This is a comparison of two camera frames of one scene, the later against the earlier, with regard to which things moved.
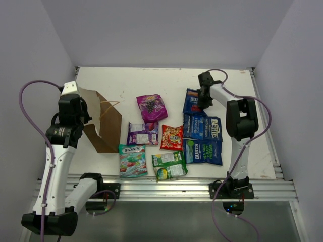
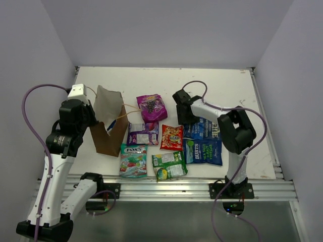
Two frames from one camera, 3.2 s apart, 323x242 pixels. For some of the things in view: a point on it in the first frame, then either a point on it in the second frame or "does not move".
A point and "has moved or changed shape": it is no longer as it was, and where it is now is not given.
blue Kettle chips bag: (198, 125) does not move
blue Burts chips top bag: (191, 106) has moved or changed shape
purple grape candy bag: (152, 108) does not move
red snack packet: (171, 138) does not move
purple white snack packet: (146, 133) does not move
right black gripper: (204, 105) to (181, 119)
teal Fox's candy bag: (132, 161) does not move
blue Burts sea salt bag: (198, 151) does not move
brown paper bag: (106, 130) has moved or changed shape
